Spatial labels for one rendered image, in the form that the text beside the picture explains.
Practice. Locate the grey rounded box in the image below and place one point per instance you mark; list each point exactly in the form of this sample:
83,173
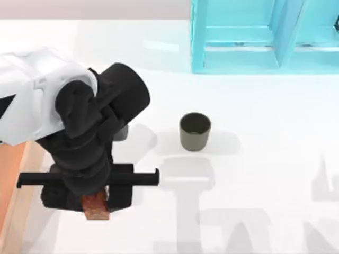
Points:
121,133

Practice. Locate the shallow salmon-coloured box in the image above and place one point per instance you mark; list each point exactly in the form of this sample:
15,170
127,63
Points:
16,185

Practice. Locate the brown bread piece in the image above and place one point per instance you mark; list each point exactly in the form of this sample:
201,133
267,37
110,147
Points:
96,209

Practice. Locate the small dark object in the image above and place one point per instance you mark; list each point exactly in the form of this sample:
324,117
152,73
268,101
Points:
337,26

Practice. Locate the olive grey cup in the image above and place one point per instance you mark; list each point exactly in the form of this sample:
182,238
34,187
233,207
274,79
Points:
195,135

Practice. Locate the light blue rack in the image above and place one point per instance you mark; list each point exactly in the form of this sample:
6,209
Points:
238,59

